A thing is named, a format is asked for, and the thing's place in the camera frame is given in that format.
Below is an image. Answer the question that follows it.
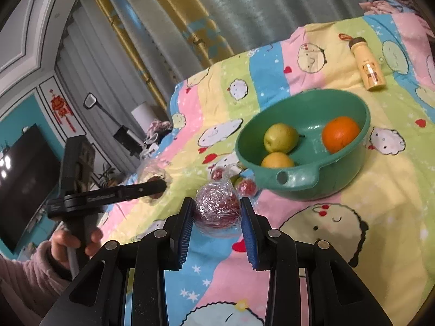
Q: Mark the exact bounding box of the large yellow grapefruit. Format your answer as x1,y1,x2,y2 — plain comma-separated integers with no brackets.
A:
261,152,295,168

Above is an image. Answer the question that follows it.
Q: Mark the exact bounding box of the orange fruit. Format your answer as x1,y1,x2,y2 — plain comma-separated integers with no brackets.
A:
321,116,361,154

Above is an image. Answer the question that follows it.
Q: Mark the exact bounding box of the left hand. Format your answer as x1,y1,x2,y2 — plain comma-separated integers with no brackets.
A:
51,228,103,269

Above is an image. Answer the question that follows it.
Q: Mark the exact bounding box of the plastic red fruit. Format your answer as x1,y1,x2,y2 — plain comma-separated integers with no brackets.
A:
135,158,173,205

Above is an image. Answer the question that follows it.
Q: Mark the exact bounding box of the black television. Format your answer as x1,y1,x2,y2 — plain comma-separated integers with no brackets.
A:
1,124,60,252

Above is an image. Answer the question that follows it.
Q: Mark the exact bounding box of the large red apple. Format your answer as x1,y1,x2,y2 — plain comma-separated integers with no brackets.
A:
194,179,242,239

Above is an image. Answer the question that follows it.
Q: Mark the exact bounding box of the green pear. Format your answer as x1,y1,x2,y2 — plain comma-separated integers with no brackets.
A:
263,123,299,154

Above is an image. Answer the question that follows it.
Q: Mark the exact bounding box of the colourful cartoon striped bedsheet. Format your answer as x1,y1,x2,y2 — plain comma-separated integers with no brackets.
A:
102,13,434,325

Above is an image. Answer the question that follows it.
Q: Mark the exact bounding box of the pile of pink clothes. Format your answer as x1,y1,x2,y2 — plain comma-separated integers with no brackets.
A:
359,0,422,16

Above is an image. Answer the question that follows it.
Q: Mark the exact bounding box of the green plastic bowl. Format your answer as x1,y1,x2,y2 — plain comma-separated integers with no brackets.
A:
235,89,371,201

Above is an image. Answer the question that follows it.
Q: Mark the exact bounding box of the yellow cartoon bear bottle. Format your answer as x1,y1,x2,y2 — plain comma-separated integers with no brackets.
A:
338,33,386,91

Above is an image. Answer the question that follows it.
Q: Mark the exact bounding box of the pink fleece sleeve forearm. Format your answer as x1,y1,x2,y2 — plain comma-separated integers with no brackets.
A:
1,242,72,325

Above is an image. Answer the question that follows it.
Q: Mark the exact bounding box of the grey yellow curtain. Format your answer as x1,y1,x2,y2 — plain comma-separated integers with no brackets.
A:
55,0,363,173

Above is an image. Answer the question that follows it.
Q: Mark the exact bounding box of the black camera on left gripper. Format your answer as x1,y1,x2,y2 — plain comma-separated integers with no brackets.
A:
58,136,95,196

